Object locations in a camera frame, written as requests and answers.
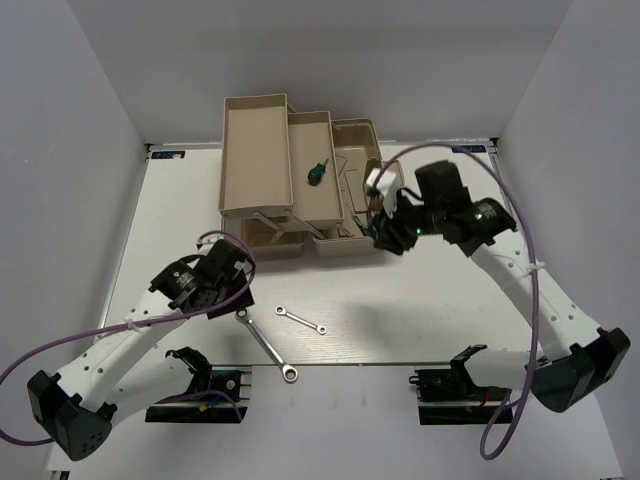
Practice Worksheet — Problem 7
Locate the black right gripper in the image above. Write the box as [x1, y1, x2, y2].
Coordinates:
[371, 190, 442, 257]

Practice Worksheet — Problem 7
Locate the small silver ratchet wrench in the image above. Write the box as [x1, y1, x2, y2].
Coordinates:
[275, 306, 327, 335]

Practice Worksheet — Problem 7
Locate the large silver ratchet wrench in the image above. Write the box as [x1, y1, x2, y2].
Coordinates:
[235, 309, 298, 384]

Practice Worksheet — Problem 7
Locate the green flathead stubby screwdriver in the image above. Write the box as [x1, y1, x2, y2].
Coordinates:
[307, 158, 329, 187]

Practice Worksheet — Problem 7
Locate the beige plastic toolbox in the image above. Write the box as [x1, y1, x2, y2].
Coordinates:
[218, 93, 383, 260]

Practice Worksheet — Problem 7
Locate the green orange-capped phillips stubby screwdriver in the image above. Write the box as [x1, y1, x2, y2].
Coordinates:
[365, 222, 378, 239]

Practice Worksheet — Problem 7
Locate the black green precision screwdriver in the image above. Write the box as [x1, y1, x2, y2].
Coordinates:
[353, 216, 368, 235]

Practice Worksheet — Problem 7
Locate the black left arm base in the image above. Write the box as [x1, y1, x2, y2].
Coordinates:
[145, 367, 252, 424]

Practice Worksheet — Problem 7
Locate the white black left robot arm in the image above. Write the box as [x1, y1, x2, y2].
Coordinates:
[27, 239, 255, 461]

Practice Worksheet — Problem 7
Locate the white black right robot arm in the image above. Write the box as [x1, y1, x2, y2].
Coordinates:
[365, 160, 631, 413]

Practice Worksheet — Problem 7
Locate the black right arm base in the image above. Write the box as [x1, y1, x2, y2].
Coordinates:
[408, 368, 507, 426]

